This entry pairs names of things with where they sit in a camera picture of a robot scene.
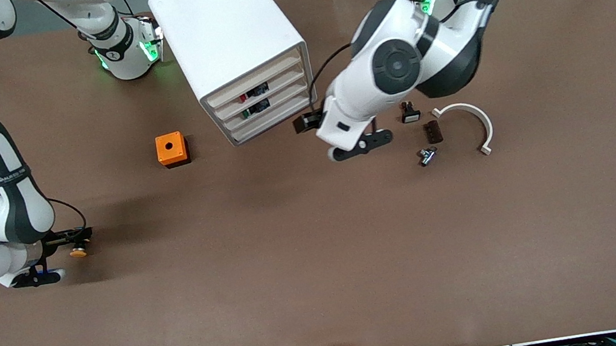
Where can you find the brown cylindrical capacitor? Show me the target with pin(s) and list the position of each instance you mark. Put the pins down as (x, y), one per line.
(433, 131)

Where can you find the chrome angle valve fitting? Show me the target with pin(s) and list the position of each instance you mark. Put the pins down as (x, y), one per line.
(426, 157)

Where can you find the green push button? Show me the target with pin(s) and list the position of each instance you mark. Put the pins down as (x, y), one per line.
(257, 107)

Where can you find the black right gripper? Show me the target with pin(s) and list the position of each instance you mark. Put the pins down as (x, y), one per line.
(56, 240)

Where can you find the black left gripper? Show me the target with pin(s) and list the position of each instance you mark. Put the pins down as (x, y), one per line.
(313, 120)

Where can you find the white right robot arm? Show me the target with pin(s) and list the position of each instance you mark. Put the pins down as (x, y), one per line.
(10, 181)

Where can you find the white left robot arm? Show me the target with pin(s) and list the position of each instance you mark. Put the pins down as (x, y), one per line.
(396, 65)

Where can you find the red push button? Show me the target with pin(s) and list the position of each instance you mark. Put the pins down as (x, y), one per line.
(254, 91)

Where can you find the orange button enclosure box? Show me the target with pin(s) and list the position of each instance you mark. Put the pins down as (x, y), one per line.
(170, 148)

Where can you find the yellow mushroom push button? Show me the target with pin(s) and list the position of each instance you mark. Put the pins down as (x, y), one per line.
(79, 252)

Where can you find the white square push button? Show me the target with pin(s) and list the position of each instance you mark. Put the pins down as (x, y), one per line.
(410, 115)

